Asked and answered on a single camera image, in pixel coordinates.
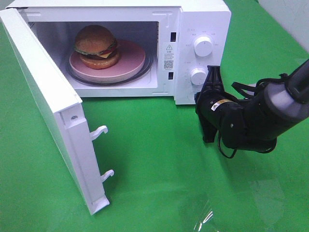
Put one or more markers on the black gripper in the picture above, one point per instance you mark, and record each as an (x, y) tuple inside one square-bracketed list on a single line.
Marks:
[(209, 102)]

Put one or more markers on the white microwave knob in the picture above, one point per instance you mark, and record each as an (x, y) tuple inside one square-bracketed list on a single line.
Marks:
[(198, 76), (203, 46)]

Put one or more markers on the pink round plate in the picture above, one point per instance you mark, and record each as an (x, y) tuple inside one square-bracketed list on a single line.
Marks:
[(132, 59)]

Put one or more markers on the burger with sesame-free bun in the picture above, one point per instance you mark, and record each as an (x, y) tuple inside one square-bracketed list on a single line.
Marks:
[(97, 47)]

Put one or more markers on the white microwave door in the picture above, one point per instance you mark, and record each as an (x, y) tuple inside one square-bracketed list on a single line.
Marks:
[(61, 108)]

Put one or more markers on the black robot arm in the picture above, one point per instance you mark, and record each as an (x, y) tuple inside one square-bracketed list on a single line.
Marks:
[(268, 109)]

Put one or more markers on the white warning label sticker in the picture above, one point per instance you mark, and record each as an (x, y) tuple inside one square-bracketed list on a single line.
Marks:
[(168, 56)]

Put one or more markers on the glass microwave turntable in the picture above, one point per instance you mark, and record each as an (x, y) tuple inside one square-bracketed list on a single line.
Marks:
[(147, 68)]

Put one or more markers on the white microwave oven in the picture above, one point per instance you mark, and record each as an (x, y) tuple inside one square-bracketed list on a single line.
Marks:
[(149, 23)]

